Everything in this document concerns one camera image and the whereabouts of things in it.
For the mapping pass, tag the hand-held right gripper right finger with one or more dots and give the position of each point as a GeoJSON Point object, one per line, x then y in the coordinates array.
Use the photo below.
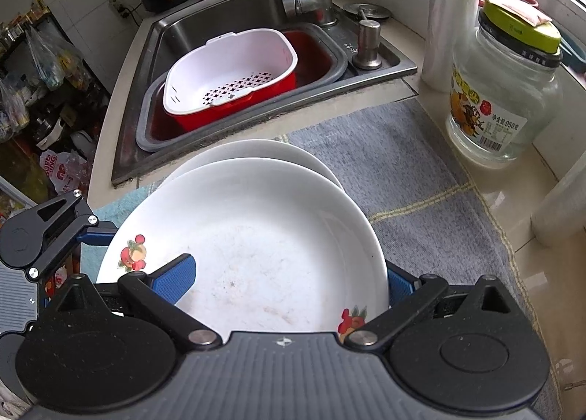
{"type": "Point", "coordinates": [403, 287]}

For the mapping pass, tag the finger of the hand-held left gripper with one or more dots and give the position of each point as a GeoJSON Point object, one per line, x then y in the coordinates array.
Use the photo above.
{"type": "Point", "coordinates": [68, 227]}

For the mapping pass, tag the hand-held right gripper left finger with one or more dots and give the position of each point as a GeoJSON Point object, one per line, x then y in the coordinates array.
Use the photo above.
{"type": "Point", "coordinates": [176, 281]}

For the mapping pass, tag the white floral plate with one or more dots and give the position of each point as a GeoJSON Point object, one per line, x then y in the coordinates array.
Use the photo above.
{"type": "Point", "coordinates": [256, 236]}
{"type": "Point", "coordinates": [238, 148]}

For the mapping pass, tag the red white plastic bag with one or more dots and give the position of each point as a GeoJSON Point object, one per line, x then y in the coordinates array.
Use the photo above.
{"type": "Point", "coordinates": [62, 170]}

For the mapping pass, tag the cluttered storage shelf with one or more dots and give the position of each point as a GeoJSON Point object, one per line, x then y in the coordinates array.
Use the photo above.
{"type": "Point", "coordinates": [18, 127]}

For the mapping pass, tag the grey blue checked mat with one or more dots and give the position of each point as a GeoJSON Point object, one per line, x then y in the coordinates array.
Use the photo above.
{"type": "Point", "coordinates": [412, 172]}

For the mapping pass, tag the clear plastic bag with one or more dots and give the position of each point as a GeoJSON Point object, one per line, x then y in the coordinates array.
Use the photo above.
{"type": "Point", "coordinates": [43, 58]}

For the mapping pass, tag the white roll at right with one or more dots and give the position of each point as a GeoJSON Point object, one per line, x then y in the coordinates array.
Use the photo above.
{"type": "Point", "coordinates": [561, 204]}

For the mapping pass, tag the glass jar with green lid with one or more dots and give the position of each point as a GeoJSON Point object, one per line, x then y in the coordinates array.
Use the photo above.
{"type": "Point", "coordinates": [499, 94]}

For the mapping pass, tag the white plastic colander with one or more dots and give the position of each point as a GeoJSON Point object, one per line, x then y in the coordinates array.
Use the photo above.
{"type": "Point", "coordinates": [229, 62]}

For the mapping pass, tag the stainless steel sink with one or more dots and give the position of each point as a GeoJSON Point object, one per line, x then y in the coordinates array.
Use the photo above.
{"type": "Point", "coordinates": [192, 35]}

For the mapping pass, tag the steel soap dispenser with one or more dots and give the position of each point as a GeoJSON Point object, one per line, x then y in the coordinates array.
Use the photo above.
{"type": "Point", "coordinates": [367, 44]}

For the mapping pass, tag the white plastic wrap roll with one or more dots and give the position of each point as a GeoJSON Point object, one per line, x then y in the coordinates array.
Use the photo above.
{"type": "Point", "coordinates": [451, 21]}

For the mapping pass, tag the steel sink strainer lid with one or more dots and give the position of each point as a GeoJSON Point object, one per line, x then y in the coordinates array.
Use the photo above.
{"type": "Point", "coordinates": [366, 10]}

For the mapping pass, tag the teal plastic basket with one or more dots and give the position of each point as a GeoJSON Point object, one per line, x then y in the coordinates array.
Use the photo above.
{"type": "Point", "coordinates": [574, 51]}

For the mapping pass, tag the small paper packet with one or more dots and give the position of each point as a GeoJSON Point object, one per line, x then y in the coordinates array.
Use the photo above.
{"type": "Point", "coordinates": [522, 14]}

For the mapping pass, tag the wall power socket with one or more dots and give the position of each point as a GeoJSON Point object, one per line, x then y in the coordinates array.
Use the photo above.
{"type": "Point", "coordinates": [121, 7]}

